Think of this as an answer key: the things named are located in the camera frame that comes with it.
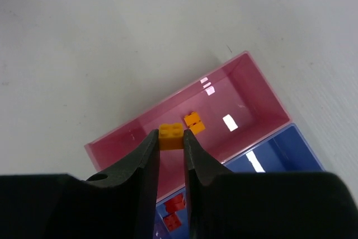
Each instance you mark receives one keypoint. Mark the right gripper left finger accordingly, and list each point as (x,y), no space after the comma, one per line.
(117,202)

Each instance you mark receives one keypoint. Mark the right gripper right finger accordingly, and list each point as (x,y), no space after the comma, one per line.
(225,204)

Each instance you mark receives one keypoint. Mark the red yellow orange lego stack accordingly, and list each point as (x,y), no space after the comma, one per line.
(175,204)

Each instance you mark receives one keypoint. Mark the yellow-orange lego brick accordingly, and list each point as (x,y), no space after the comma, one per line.
(171,137)

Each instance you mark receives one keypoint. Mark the orange lego brick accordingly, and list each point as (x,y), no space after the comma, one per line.
(194,123)

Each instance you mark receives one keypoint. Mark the red lego brick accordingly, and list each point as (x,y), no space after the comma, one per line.
(172,222)

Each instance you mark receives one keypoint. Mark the dark blue container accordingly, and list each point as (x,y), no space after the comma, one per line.
(284,151)

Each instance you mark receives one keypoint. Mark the pink container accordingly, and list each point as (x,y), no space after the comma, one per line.
(235,103)

